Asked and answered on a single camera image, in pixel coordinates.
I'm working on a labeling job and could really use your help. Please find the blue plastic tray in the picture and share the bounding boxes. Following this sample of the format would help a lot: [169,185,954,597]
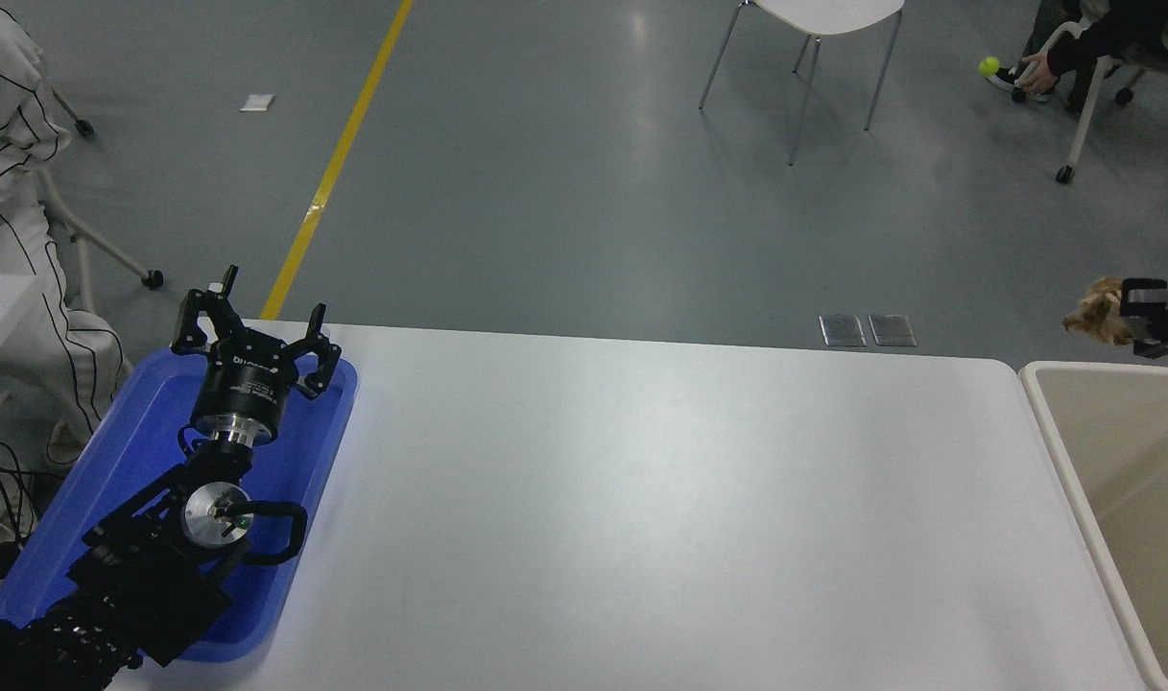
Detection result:
[0,345,359,663]

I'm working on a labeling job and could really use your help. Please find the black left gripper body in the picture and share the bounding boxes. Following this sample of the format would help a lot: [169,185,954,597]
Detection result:
[190,331,302,428]

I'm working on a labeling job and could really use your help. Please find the grey wheeled office chair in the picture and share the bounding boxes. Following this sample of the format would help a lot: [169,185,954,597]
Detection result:
[27,86,165,313]

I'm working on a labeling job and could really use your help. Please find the person in striped white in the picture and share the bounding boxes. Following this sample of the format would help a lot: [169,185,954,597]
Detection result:
[0,0,133,466]

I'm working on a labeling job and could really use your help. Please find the seated person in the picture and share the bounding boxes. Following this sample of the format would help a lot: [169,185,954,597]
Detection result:
[987,0,1168,105]

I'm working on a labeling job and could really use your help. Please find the large pale bin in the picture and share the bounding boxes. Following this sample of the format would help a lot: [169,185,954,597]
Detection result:
[1018,360,1168,691]

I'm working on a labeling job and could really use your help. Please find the black floor cables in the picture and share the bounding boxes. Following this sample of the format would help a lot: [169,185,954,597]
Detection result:
[0,437,42,596]

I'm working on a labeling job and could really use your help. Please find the white framed wheeled chair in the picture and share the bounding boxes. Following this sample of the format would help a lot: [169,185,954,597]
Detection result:
[1011,19,1168,185]

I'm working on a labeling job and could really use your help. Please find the tan paper ball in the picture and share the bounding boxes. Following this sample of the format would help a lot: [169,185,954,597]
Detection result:
[1063,277,1134,346]

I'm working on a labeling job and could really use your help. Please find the white chair with metal legs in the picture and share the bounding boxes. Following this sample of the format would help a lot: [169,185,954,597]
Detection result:
[699,0,906,166]

